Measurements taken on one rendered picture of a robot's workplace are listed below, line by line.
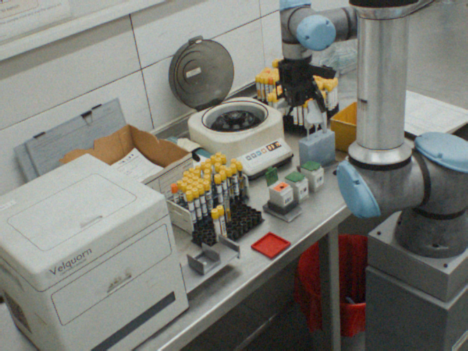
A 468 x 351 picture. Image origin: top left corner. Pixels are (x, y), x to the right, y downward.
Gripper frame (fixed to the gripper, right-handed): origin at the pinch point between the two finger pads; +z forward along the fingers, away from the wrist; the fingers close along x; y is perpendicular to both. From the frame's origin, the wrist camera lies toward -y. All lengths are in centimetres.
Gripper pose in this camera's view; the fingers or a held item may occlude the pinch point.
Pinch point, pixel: (307, 123)
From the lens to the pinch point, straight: 161.0
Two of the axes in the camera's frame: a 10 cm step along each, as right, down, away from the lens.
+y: -8.0, 3.9, -4.5
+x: 5.9, 3.8, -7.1
